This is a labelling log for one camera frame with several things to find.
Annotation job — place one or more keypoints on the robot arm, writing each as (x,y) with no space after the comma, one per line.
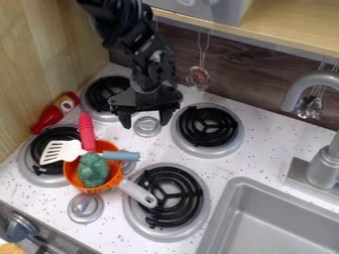
(118,20)

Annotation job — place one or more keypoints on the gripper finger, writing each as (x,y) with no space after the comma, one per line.
(166,117)
(125,121)

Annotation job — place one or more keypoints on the toy sink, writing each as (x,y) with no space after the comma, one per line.
(269,225)

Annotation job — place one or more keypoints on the clear hanging tool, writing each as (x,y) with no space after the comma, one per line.
(309,106)

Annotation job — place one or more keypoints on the tap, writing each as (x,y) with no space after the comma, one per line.
(324,165)

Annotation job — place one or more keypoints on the red toy sauce bottle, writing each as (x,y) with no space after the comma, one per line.
(50,114)

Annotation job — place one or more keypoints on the toy stove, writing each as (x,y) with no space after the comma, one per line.
(207,127)

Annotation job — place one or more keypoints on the red tool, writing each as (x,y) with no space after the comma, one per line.
(87,130)

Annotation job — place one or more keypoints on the green toy vegetable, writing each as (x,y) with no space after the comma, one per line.
(92,170)

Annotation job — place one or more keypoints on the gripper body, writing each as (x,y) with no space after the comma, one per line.
(152,96)

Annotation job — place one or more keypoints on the toy microwave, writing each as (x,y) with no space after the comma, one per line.
(212,8)

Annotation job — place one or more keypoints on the orange pot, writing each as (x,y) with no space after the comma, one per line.
(112,180)

